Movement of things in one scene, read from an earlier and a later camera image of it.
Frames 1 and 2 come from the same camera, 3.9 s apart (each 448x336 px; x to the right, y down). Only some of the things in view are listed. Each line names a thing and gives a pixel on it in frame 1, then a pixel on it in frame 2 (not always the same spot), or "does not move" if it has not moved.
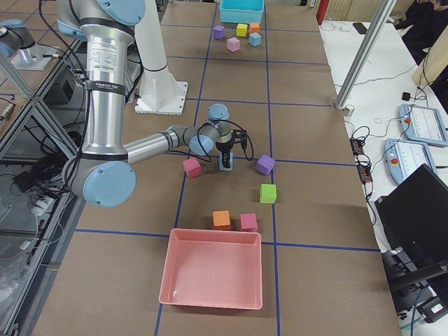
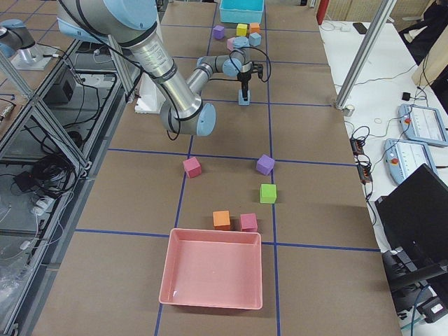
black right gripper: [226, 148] to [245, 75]
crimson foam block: [192, 167] does not move
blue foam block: [221, 164] to [241, 101]
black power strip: [363, 166] does not move
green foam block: [268, 193] does not move
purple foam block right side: [264, 164] does not move
